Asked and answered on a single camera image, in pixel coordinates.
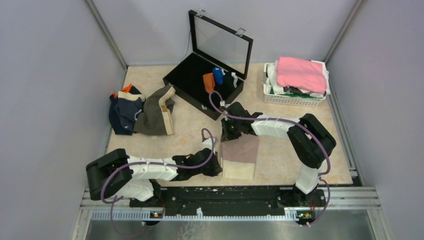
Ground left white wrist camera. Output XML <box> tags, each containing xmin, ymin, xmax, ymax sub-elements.
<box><xmin>202</xmin><ymin>137</ymin><xmax>218</xmax><ymax>153</ymax></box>

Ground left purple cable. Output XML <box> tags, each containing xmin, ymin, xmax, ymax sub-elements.
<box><xmin>100</xmin><ymin>128</ymin><xmax>217</xmax><ymax>239</ymax></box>

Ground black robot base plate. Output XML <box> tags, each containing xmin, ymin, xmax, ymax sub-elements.
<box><xmin>129</xmin><ymin>185</ymin><xmax>326</xmax><ymax>217</ymax></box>

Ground pink underwear cream waistband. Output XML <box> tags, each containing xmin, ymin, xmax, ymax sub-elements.
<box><xmin>221</xmin><ymin>134</ymin><xmax>260</xmax><ymax>181</ymax></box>

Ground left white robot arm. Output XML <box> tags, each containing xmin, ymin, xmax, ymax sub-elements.
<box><xmin>85</xmin><ymin>148</ymin><xmax>223</xmax><ymax>207</ymax></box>

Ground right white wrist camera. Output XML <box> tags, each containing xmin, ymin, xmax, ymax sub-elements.
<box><xmin>219</xmin><ymin>100</ymin><xmax>231</xmax><ymax>121</ymax></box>

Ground pink folded cloth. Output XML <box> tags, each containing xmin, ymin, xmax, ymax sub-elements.
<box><xmin>276</xmin><ymin>56</ymin><xmax>327</xmax><ymax>95</ymax></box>

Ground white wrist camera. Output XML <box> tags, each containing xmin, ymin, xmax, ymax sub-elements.
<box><xmin>202</xmin><ymin>137</ymin><xmax>218</xmax><ymax>153</ymax></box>
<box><xmin>219</xmin><ymin>100</ymin><xmax>231</xmax><ymax>121</ymax></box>

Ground black white rolled underwear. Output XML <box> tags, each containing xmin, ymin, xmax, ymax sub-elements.
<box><xmin>223</xmin><ymin>72</ymin><xmax>238</xmax><ymax>89</ymax></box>

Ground navy blue clothes pile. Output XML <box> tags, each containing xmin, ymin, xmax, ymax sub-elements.
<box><xmin>108</xmin><ymin>84</ymin><xmax>146</xmax><ymax>136</ymax></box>

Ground orange underwear white waistband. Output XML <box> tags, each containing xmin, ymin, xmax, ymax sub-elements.
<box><xmin>202</xmin><ymin>72</ymin><xmax>216</xmax><ymax>94</ymax></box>

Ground white clothes in basket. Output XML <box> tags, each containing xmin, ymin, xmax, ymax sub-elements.
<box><xmin>267</xmin><ymin>60</ymin><xmax>331</xmax><ymax>98</ymax></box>

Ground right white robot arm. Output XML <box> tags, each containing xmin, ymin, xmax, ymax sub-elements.
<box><xmin>219</xmin><ymin>101</ymin><xmax>337</xmax><ymax>206</ymax></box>

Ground black box glass lid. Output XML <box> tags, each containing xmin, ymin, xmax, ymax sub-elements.
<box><xmin>163</xmin><ymin>10</ymin><xmax>254</xmax><ymax>120</ymax></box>

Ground olive beige underwear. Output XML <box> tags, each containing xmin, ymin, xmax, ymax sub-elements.
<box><xmin>133</xmin><ymin>85</ymin><xmax>176</xmax><ymax>136</ymax></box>

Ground blue rolled underwear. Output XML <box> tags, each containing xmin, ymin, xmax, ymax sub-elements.
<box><xmin>212</xmin><ymin>66</ymin><xmax>225</xmax><ymax>85</ymax></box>

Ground white plastic basket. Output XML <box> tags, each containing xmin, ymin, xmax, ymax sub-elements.
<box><xmin>262</xmin><ymin>62</ymin><xmax>327</xmax><ymax>107</ymax></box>

